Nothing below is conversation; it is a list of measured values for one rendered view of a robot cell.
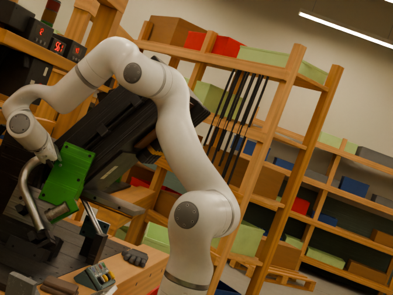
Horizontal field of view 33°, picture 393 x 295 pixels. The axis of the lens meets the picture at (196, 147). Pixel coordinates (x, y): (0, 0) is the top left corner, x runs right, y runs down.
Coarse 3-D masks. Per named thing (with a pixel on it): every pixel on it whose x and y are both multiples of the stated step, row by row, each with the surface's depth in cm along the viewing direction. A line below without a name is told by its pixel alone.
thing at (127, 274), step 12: (144, 252) 286; (156, 252) 296; (108, 264) 242; (120, 264) 249; (132, 264) 256; (156, 264) 275; (60, 276) 205; (72, 276) 209; (120, 276) 231; (132, 276) 238; (144, 276) 260; (156, 276) 286; (84, 288) 201; (120, 288) 226; (132, 288) 245; (144, 288) 269
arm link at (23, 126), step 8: (16, 112) 193; (24, 112) 193; (8, 120) 192; (16, 120) 192; (24, 120) 192; (32, 120) 192; (8, 128) 192; (16, 128) 191; (24, 128) 191; (32, 128) 191; (40, 128) 198; (16, 136) 191; (24, 136) 191; (32, 136) 194; (40, 136) 198; (24, 144) 197; (32, 144) 198; (40, 144) 201
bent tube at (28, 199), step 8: (56, 152) 220; (32, 160) 221; (24, 168) 220; (32, 168) 221; (24, 176) 220; (24, 184) 219; (24, 192) 218; (24, 200) 218; (32, 200) 218; (32, 208) 216; (32, 216) 215; (40, 224) 215
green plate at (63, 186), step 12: (72, 144) 225; (72, 156) 224; (84, 156) 224; (60, 168) 223; (72, 168) 223; (84, 168) 222; (48, 180) 222; (60, 180) 222; (72, 180) 222; (48, 192) 221; (60, 192) 221; (72, 192) 220
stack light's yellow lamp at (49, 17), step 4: (44, 12) 248; (48, 12) 248; (52, 12) 248; (44, 16) 248; (48, 16) 248; (52, 16) 248; (56, 16) 251; (44, 20) 248; (48, 20) 248; (52, 20) 249; (52, 24) 250
